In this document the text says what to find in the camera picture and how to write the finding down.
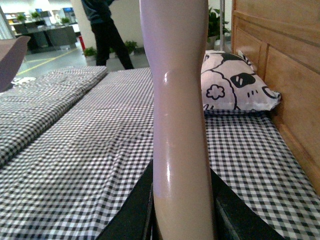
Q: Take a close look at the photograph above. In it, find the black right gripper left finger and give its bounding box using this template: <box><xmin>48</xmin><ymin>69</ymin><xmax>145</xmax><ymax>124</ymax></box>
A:
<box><xmin>97</xmin><ymin>161</ymin><xmax>154</xmax><ymax>240</ymax></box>

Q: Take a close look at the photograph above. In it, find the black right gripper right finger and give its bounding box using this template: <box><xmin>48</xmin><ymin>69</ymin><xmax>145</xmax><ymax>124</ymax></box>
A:
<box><xmin>210</xmin><ymin>170</ymin><xmax>284</xmax><ymax>240</ymax></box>

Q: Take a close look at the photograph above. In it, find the beige brush with black bristles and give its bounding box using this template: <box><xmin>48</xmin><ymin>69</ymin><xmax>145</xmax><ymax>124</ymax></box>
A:
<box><xmin>139</xmin><ymin>0</ymin><xmax>218</xmax><ymax>240</ymax></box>

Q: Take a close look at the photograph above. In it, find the black white checkered bedsheet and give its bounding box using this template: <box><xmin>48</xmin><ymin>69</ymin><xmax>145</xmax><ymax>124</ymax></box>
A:
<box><xmin>0</xmin><ymin>68</ymin><xmax>320</xmax><ymax>240</ymax></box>

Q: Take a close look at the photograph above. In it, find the white cartoon print pillow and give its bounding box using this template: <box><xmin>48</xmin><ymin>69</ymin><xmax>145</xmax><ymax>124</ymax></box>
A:
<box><xmin>201</xmin><ymin>50</ymin><xmax>281</xmax><ymax>111</ymax></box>

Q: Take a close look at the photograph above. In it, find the folded checkered blanket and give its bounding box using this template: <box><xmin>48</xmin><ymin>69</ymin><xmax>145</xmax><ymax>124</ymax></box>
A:
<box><xmin>0</xmin><ymin>66</ymin><xmax>108</xmax><ymax>167</ymax></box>

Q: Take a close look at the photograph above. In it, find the person in dark clothes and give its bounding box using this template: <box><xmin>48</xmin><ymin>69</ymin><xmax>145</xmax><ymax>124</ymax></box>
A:
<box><xmin>81</xmin><ymin>0</ymin><xmax>134</xmax><ymax>70</ymax></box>

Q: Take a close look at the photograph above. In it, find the wooden headboard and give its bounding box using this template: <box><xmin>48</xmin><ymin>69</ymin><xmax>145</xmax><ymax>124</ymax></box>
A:
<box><xmin>231</xmin><ymin>0</ymin><xmax>320</xmax><ymax>191</ymax></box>

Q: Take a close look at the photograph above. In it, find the large potted green plant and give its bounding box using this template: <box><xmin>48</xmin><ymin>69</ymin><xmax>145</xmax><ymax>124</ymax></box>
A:
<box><xmin>207</xmin><ymin>7</ymin><xmax>221</xmax><ymax>44</ymax></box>

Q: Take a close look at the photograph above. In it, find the dark office counter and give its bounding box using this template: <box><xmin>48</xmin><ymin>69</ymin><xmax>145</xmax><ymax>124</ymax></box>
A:
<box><xmin>13</xmin><ymin>23</ymin><xmax>77</xmax><ymax>54</ymax></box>

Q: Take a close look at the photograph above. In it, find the metal stand pole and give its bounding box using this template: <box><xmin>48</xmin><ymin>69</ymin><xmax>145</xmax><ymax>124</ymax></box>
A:
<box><xmin>219</xmin><ymin>0</ymin><xmax>225</xmax><ymax>51</ymax></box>

